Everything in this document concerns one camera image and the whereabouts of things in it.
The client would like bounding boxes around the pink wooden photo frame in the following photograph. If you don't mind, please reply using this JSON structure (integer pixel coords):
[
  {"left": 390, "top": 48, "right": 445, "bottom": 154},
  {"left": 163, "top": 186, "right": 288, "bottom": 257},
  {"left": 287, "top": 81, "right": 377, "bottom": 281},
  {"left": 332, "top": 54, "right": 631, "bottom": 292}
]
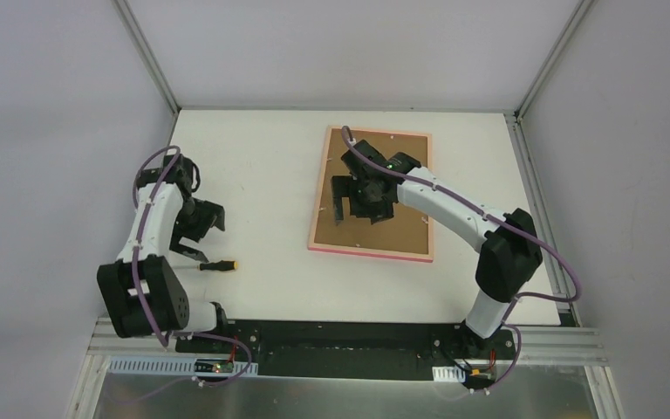
[{"left": 308, "top": 126, "right": 434, "bottom": 262}]

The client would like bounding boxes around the black yellow screwdriver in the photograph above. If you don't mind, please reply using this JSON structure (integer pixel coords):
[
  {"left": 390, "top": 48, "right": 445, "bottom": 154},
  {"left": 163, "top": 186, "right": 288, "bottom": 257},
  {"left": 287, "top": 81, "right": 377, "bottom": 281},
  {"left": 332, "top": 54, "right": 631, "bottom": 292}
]
[{"left": 173, "top": 260, "right": 239, "bottom": 272}]

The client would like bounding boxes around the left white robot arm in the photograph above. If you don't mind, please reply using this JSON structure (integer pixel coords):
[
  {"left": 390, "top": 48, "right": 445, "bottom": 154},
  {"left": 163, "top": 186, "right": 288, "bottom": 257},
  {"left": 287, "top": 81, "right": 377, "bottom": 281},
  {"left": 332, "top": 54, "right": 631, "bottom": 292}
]
[{"left": 97, "top": 146, "right": 238, "bottom": 354}]

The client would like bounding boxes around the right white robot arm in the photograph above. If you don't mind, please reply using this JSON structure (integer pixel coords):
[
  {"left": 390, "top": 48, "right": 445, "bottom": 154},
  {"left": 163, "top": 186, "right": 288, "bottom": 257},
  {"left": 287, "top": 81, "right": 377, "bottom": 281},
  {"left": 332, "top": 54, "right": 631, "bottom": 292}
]
[{"left": 330, "top": 152, "right": 543, "bottom": 358}]

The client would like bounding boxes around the left white cable duct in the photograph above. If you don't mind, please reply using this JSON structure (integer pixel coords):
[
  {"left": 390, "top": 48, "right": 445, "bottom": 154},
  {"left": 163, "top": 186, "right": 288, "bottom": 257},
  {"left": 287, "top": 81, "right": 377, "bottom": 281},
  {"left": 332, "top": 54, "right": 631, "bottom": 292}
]
[{"left": 108, "top": 356, "right": 258, "bottom": 379}]

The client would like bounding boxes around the white cable duct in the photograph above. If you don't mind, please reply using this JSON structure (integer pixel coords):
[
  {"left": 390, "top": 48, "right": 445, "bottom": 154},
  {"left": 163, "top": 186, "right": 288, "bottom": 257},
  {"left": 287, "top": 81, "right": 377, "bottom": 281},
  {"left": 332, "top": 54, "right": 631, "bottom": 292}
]
[
  {"left": 108, "top": 356, "right": 258, "bottom": 379},
  {"left": 432, "top": 366, "right": 466, "bottom": 383}
]

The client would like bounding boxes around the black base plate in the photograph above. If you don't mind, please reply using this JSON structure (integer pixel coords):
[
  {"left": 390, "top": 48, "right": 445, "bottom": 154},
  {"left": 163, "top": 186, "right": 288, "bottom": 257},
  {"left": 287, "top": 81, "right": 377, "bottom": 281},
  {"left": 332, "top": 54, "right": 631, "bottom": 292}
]
[{"left": 174, "top": 319, "right": 516, "bottom": 381}]

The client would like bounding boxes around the right white cable duct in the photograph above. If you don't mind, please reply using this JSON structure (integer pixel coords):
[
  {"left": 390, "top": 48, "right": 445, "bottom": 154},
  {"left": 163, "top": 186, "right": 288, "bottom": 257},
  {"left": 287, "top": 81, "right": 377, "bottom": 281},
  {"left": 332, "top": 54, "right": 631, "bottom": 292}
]
[{"left": 432, "top": 366, "right": 466, "bottom": 383}]

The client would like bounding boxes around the aluminium front rail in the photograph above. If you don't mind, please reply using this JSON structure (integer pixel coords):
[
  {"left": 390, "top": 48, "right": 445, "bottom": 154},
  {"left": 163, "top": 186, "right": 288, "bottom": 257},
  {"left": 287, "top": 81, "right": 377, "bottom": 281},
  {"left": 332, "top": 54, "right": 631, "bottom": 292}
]
[{"left": 86, "top": 318, "right": 609, "bottom": 367}]

